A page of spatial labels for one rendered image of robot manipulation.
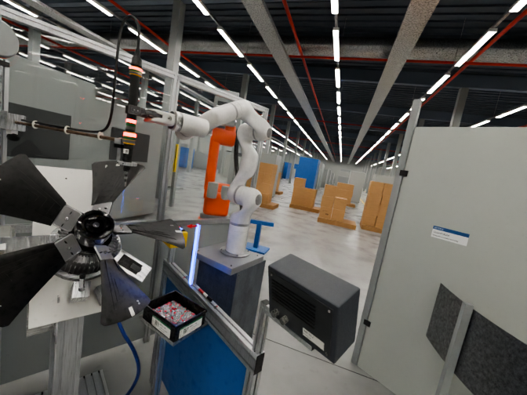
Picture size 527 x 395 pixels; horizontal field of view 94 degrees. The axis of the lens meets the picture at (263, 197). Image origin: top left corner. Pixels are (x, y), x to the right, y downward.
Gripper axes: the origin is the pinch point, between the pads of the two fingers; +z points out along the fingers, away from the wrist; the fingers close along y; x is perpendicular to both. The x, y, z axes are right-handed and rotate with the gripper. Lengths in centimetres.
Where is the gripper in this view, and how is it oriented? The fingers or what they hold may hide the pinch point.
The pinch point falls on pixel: (132, 110)
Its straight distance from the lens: 112.8
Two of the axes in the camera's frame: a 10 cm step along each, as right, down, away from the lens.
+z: -7.3, -0.4, -6.8
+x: 1.7, -9.8, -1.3
